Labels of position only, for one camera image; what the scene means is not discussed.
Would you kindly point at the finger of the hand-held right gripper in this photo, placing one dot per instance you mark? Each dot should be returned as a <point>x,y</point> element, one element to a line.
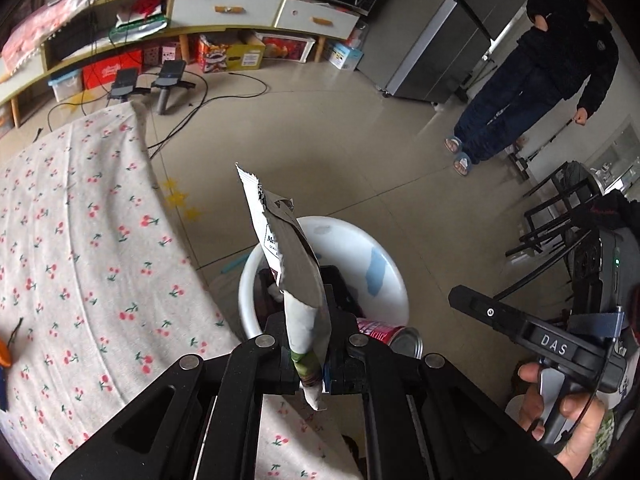
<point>480,307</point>

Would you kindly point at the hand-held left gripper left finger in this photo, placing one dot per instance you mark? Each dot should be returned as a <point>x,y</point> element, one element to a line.
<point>272,365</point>

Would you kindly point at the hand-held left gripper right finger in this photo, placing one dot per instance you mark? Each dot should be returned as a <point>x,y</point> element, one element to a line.
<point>350,365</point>

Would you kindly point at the red milk can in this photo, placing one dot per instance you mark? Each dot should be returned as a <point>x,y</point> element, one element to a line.
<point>395,337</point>

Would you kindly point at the white plastic bin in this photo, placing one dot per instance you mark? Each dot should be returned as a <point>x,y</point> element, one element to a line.
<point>350,240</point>

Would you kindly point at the white wrapper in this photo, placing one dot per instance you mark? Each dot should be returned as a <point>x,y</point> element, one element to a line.
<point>270,225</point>

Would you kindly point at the person's right hand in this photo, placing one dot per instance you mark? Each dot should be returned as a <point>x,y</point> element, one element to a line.
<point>585,430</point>

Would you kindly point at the teal stick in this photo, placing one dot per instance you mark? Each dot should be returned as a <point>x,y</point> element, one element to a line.
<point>235,262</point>

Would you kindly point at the black chair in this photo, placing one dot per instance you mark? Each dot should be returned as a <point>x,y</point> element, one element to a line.
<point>570,182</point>

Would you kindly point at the yellow star sticker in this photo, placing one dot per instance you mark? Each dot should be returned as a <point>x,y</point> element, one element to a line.
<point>191,214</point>
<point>175,199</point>
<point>170,183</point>

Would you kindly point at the cherry print tablecloth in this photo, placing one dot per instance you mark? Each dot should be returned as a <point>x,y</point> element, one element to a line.
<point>75,240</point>

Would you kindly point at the small orange object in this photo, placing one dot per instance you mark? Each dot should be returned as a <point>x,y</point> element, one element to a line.
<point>3,352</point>

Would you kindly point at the blue patterned item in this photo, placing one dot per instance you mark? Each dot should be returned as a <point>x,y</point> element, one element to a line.
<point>3,385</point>

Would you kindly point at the grey refrigerator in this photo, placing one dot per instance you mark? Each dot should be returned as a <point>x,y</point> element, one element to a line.
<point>450,25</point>

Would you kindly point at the blue white box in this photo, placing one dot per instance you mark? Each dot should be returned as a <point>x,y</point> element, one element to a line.
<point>345,55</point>

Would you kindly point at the black floor device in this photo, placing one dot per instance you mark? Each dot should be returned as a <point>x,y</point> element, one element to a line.
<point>170,77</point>
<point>125,82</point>

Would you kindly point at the colourful cardboard box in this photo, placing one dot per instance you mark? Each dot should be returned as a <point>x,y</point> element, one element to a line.
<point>230,55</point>

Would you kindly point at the white crate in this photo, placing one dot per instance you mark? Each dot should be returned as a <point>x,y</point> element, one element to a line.
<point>285,47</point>

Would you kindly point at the small pink box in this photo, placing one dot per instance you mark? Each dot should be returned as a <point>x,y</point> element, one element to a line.
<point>170,52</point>
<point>152,55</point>

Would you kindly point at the red cardboard box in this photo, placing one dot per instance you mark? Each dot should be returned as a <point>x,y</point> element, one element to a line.
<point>107,70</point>

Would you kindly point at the clear box blue lid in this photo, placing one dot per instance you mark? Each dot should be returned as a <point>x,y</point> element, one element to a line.
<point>65,87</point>

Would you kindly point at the wooden TV cabinet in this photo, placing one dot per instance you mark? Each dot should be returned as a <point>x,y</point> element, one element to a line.
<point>225,10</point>

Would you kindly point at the white bag green trim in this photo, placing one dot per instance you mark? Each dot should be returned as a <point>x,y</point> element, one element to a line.
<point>140,22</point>

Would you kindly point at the black media box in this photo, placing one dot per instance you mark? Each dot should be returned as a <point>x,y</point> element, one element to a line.
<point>80,37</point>

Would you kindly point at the pink cloth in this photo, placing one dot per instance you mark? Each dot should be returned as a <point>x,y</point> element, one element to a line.
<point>30,25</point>

